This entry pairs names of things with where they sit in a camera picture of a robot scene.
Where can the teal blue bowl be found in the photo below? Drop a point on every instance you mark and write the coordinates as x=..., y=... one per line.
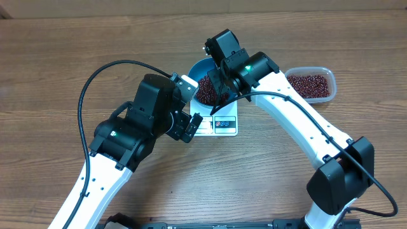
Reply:
x=198, y=71

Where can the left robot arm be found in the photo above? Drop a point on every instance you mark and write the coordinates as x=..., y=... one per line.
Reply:
x=123, y=141

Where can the red beans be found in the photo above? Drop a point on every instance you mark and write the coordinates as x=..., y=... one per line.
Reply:
x=310, y=86

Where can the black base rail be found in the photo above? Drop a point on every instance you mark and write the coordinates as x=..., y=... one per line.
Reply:
x=120, y=220

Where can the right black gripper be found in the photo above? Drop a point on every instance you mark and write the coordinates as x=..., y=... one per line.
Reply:
x=222, y=87

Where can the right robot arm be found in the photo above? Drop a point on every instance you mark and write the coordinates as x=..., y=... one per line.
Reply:
x=343, y=166

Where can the white digital kitchen scale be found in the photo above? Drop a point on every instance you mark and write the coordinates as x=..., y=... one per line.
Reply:
x=224, y=123

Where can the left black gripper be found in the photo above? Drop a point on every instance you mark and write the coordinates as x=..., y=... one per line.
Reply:
x=177, y=130

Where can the clear plastic food container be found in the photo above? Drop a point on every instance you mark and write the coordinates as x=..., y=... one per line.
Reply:
x=323, y=71

